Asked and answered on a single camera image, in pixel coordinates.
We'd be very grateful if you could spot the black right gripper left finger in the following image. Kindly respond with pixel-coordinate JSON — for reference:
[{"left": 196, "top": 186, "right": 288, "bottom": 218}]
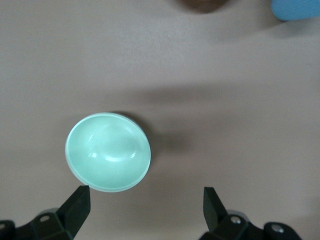
[{"left": 16, "top": 185, "right": 91, "bottom": 240}]

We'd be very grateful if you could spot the blue bowl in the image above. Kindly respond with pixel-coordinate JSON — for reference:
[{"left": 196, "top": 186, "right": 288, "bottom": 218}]
[{"left": 271, "top": 0, "right": 320, "bottom": 21}]

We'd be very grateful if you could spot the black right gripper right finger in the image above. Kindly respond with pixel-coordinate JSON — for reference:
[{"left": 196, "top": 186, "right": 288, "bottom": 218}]
[{"left": 202, "top": 186, "right": 266, "bottom": 240}]

